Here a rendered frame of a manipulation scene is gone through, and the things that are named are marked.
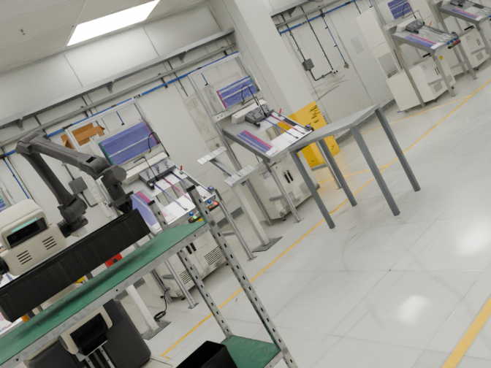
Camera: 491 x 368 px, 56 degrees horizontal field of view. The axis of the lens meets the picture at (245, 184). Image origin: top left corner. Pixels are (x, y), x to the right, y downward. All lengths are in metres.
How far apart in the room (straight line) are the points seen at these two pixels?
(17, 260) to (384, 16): 6.55
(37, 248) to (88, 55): 4.35
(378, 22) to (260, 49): 1.92
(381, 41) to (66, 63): 4.61
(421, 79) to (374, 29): 1.06
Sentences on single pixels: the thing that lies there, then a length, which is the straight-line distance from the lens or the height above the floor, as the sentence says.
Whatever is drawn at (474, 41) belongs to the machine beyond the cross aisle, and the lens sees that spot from 9.05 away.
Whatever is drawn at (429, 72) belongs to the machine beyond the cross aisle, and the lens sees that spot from 7.73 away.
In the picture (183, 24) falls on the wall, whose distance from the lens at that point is 7.18.
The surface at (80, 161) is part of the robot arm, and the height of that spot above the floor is 1.39.
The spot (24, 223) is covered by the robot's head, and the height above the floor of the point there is 1.29.
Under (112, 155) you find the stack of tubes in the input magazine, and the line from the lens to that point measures 4.48.
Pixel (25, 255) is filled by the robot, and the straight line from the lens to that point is 2.37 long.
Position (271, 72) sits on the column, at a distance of 7.02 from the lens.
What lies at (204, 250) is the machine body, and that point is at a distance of 4.55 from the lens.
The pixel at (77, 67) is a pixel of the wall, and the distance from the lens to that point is 6.34.
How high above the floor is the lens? 1.24
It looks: 8 degrees down
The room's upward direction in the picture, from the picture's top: 29 degrees counter-clockwise
